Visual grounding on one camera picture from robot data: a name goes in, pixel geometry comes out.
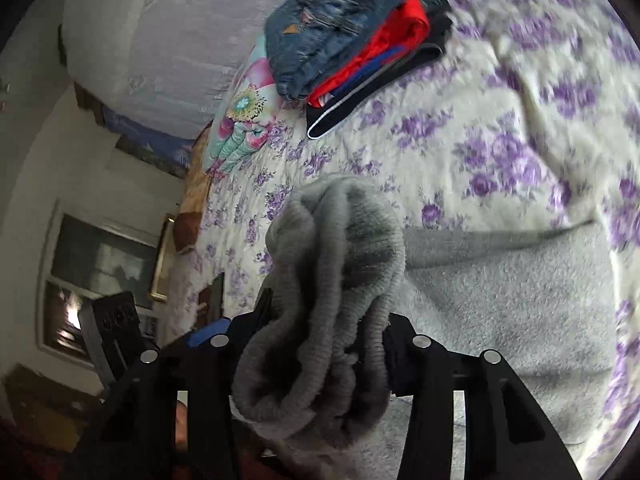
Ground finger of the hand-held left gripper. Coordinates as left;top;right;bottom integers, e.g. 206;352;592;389
187;326;228;350

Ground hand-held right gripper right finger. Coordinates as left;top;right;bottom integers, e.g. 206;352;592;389
382;312;583;480

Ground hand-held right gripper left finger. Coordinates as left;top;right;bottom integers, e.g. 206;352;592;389
75;287;275;480

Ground grey sweatshirt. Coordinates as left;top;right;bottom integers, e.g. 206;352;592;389
231;172;618;480

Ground framed picture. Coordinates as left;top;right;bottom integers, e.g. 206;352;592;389
150;214;176;303

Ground brown wooden furniture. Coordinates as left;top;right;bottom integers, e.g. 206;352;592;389
5;362;108;456

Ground colourful folded blanket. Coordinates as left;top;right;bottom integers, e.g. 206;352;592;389
202;30;286;176

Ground purple floral bedspread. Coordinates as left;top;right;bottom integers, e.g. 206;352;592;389
170;0;640;466

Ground lilac bed sheet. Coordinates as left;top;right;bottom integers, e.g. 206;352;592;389
62;0;321;141

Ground blue folded jeans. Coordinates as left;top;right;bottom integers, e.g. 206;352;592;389
263;0;423;103

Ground red folded garment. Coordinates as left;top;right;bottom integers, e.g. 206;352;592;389
306;0;431;108

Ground black folded garment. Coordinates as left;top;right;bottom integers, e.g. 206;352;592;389
306;0;453;141

